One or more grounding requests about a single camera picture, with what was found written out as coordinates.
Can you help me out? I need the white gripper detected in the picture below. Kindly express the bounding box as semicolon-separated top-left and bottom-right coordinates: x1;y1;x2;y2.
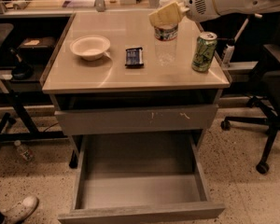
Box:
148;0;214;27

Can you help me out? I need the clear plastic water bottle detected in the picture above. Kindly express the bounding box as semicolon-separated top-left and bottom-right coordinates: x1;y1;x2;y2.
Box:
154;0;179;67

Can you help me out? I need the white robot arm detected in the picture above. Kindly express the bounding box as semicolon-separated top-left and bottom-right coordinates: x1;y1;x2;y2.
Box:
148;0;280;27

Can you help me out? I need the grey drawer cabinet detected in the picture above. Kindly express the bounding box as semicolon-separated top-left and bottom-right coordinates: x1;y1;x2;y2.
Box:
39;9;232;170

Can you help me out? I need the closed grey top drawer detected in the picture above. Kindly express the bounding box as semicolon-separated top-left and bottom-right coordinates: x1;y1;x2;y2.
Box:
55;105;218;135

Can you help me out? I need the open grey middle drawer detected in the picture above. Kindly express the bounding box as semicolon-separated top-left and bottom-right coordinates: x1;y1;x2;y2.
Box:
58;132;225;224

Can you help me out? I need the water bottle on floor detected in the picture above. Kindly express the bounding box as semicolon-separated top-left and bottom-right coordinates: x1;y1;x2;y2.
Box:
14;140;34;161

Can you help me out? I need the green soda can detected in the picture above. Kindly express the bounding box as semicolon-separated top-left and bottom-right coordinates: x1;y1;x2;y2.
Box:
192;32;217;72

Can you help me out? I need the dark blue snack bar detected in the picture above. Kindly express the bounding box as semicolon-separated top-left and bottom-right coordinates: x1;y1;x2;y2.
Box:
125;47;144;68

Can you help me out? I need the white paper bowl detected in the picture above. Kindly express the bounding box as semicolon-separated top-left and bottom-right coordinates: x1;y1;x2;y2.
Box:
70;35;110;61

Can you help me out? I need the black office chair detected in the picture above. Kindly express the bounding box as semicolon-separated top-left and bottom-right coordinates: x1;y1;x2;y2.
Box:
220;16;280;175

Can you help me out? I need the dark box under bench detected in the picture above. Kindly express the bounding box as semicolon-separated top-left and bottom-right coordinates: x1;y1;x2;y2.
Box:
18;36;56;62

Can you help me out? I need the white shoe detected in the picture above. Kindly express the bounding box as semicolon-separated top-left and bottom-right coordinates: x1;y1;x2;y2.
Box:
2;195;38;224

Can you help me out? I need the black desk frame left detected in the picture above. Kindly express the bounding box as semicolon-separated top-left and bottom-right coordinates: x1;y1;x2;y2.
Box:
0;23;68;166

